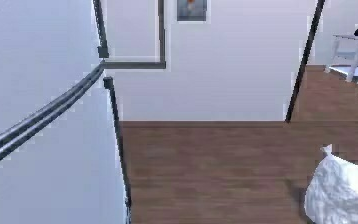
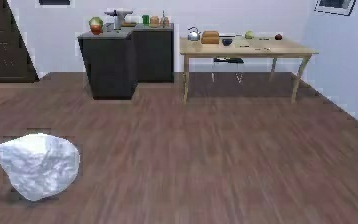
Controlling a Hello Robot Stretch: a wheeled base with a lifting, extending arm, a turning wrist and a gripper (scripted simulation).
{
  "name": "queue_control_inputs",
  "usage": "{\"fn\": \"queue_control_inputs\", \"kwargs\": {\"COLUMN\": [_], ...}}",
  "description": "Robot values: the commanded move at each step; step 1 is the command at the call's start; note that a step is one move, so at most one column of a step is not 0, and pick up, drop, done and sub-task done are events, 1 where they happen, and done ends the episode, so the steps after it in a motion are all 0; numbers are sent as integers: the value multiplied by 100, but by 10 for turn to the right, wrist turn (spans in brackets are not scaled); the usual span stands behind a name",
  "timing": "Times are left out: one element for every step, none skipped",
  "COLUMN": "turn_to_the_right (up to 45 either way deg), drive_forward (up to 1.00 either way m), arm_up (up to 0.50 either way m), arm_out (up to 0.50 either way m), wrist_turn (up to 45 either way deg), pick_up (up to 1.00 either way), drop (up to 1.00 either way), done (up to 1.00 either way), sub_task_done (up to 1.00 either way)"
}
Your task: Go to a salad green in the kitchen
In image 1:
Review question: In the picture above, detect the framed wall picture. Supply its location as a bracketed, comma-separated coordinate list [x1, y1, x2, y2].
[176, 0, 208, 23]

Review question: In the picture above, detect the white table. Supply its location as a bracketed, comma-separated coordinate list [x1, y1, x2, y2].
[324, 32, 358, 86]

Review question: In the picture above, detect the short dark fridge handle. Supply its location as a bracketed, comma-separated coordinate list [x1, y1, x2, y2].
[92, 0, 110, 60]

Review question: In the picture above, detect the white fridge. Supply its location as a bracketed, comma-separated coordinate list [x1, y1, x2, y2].
[0, 0, 133, 224]

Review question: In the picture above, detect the long grey fridge handle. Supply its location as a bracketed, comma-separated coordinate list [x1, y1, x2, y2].
[0, 63, 107, 171]

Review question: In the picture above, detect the thin black fridge handle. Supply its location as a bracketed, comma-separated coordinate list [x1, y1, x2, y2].
[102, 76, 133, 224]

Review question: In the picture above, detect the white rubbish bag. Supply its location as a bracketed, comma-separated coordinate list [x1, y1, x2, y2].
[303, 143, 358, 224]

